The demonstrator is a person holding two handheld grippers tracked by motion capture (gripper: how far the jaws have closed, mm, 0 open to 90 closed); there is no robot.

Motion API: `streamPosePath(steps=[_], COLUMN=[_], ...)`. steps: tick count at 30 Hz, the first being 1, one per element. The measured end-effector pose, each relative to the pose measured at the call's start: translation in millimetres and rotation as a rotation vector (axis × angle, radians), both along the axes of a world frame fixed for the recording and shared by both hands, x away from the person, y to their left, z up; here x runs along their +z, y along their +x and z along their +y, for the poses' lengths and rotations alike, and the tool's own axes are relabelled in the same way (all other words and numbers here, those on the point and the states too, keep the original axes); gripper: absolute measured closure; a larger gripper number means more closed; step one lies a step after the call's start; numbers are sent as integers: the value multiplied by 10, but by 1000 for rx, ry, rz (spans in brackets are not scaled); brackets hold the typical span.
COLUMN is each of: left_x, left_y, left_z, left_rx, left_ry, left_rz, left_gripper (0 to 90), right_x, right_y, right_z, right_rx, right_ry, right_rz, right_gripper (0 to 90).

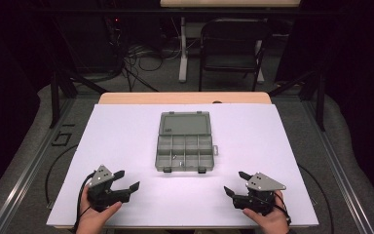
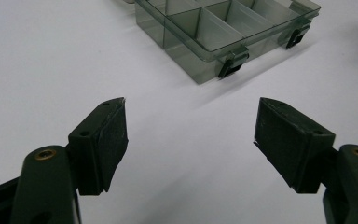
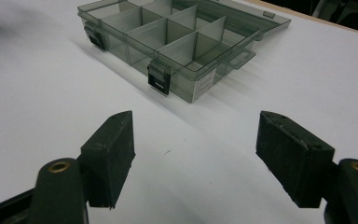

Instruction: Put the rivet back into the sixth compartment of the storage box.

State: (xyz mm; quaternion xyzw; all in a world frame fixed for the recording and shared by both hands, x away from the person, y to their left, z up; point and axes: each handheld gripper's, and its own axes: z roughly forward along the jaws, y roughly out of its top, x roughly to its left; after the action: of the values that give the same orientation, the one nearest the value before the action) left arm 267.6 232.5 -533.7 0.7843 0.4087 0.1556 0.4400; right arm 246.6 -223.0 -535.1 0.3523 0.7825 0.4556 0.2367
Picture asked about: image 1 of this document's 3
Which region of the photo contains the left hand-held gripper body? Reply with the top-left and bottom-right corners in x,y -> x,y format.
87,164 -> 131,213

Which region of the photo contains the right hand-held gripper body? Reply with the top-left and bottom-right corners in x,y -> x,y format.
232,172 -> 286,216

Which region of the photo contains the grey transparent compartment box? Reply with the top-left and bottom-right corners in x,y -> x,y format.
154,110 -> 219,174

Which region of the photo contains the person's right hand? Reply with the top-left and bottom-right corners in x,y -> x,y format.
243,191 -> 290,234

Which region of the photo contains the person's left hand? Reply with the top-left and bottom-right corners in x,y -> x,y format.
76,187 -> 123,234

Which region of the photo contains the wooden table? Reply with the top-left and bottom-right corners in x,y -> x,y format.
97,91 -> 273,105

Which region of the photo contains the black metal stand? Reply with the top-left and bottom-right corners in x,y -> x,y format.
49,69 -> 109,130
267,69 -> 326,133

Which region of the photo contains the black folding chair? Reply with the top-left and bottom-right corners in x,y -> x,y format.
198,18 -> 269,92

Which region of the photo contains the black curtain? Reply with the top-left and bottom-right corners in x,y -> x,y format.
274,0 -> 374,206
0,0 -> 57,209

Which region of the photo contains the beige table with white legs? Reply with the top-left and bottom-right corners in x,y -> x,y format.
159,0 -> 301,84

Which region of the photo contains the left hand-held gripper black cable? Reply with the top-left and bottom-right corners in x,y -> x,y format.
72,171 -> 97,232

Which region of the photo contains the hand-held gripper black cable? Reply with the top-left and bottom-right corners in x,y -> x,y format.
273,190 -> 292,226
72,171 -> 97,232

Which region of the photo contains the right hand-held gripper black cable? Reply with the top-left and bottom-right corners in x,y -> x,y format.
273,190 -> 292,226

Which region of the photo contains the black floor cable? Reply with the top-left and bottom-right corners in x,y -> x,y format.
297,164 -> 336,234
44,144 -> 79,207

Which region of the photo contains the aluminium floor rail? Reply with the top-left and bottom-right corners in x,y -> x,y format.
301,100 -> 374,234
0,97 -> 76,234

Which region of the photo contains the tangle of black floor cables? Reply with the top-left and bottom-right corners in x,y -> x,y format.
121,40 -> 183,93

